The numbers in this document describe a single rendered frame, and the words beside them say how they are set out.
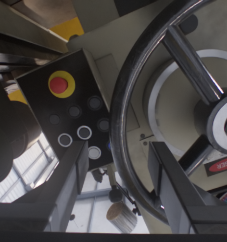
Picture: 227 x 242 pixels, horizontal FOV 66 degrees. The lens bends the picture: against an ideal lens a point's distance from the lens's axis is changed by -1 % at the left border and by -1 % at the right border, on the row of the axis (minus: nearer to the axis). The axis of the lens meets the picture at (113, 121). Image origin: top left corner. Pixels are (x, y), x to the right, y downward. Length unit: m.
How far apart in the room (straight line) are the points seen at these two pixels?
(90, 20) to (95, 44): 0.70
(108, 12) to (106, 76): 0.74
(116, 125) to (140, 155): 0.30
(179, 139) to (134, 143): 0.15
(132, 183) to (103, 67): 0.29
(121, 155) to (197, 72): 0.14
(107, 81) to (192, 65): 0.25
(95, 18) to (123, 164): 0.99
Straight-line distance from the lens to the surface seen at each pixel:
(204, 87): 0.27
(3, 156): 0.47
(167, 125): 0.37
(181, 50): 0.24
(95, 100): 0.35
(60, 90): 0.34
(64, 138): 0.39
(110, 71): 0.45
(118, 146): 0.23
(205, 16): 0.51
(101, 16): 1.15
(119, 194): 0.53
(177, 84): 0.36
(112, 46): 0.46
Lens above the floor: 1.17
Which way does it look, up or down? 14 degrees up
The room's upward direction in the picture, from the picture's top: 157 degrees clockwise
